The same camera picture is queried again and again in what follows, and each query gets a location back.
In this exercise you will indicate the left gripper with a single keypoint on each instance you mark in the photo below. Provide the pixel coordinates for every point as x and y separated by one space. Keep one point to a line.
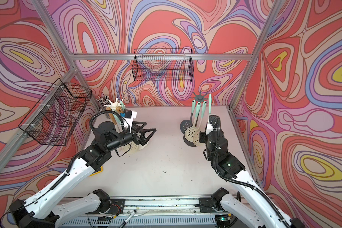
140 139

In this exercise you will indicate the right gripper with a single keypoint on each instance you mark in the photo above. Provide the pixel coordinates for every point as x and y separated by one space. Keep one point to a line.
202 135

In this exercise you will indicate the cream skimmer mint handle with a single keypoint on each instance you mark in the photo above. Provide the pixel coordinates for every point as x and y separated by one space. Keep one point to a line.
131 148
189 133

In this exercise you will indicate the cream skimmer wooden handle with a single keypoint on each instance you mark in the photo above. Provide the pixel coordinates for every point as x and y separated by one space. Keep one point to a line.
139 146

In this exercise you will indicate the grey slotted spoon mint handle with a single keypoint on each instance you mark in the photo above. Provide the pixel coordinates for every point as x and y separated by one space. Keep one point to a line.
186 124

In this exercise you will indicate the dark grey utensil rack stand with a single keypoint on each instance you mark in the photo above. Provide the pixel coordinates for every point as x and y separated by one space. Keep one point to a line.
199 98

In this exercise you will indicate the mint handle utensil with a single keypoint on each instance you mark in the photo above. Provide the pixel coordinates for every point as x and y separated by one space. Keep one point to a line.
209 104

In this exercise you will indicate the grey skimmer mint handle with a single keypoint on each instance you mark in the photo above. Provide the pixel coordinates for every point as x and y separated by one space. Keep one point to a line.
122 106

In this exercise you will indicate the cream slotted spoon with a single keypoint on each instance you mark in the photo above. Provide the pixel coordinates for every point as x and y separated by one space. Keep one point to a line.
109 109

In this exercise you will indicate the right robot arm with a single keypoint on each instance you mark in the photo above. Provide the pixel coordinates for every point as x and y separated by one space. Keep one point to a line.
262 212

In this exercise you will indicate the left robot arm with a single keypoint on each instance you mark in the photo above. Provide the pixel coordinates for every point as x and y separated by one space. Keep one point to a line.
112 131

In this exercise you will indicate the cream utensil rack stand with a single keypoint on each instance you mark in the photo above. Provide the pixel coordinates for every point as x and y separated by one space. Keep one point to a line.
116 106

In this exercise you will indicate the pen holder cup with pens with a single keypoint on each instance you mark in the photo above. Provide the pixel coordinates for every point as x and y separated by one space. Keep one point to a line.
104 101

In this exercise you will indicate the yellow calculator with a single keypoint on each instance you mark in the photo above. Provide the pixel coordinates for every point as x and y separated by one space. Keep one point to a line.
99 170

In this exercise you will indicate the black marker pen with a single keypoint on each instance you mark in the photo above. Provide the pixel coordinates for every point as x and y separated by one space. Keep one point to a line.
130 217

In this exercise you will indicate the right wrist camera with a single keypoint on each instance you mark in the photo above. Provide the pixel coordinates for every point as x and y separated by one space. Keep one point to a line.
209 126

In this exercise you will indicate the black wire basket back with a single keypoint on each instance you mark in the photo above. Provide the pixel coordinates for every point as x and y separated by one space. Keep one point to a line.
163 64

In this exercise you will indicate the black wire basket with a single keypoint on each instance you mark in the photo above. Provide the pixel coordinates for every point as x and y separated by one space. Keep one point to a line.
58 115
163 64

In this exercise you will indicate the black wire basket left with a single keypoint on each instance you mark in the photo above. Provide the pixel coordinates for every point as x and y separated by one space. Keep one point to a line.
58 115

